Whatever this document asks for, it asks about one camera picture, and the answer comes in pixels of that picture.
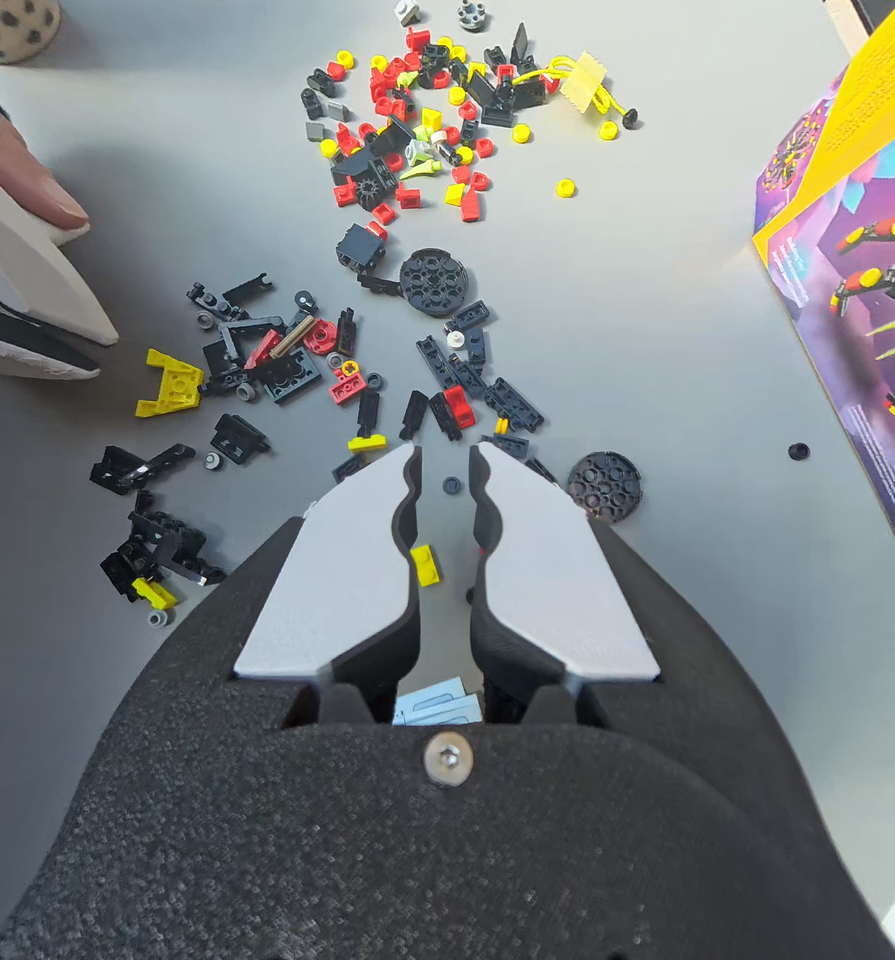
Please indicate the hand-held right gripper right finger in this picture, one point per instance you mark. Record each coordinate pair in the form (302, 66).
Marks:
(560, 592)

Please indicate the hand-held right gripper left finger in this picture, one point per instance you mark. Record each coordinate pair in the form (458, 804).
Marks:
(327, 585)

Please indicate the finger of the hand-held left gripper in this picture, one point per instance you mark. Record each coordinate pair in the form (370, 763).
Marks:
(35, 277)
(12, 352)

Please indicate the light blue instruction booklet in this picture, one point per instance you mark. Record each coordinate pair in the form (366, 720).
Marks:
(432, 701)

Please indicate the cluster of black red pieces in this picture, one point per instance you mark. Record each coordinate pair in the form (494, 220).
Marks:
(290, 375)

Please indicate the person's left hand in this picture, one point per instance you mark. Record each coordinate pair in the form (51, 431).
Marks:
(20, 172)

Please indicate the small yellow toy plate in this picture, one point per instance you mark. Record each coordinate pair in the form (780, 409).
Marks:
(425, 564)

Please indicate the round black toy plate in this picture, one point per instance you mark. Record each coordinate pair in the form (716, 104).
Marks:
(434, 283)
(605, 487)

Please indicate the black square toy plate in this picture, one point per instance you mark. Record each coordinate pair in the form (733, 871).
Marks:
(541, 471)

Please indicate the flat yellow toy piece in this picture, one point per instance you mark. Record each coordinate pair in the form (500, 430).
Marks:
(367, 442)

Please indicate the yellow wedge toy plate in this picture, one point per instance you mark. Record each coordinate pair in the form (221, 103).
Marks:
(177, 382)

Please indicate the cluster of black bricks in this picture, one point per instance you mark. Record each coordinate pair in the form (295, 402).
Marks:
(166, 529)

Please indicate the cluster of dark blue plates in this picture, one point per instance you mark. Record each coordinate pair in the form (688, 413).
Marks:
(511, 405)

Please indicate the spotted ceramic cup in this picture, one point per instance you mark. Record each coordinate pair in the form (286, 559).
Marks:
(12, 26)

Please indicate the black toy bar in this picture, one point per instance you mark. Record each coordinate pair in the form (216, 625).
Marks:
(378, 285)

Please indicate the dark blue toy block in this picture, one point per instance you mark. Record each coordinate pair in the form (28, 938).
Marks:
(361, 247)

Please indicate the pile of red yellow bricks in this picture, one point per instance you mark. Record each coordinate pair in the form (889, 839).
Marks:
(410, 196)

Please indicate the purple yellow toy set box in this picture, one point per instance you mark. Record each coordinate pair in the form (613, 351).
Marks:
(867, 300)

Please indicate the light grey small toy piece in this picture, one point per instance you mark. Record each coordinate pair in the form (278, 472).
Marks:
(408, 11)

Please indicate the grey round toy piece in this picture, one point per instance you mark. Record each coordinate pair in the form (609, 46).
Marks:
(474, 15)

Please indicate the black toy bracket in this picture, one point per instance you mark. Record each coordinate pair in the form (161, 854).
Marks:
(237, 439)

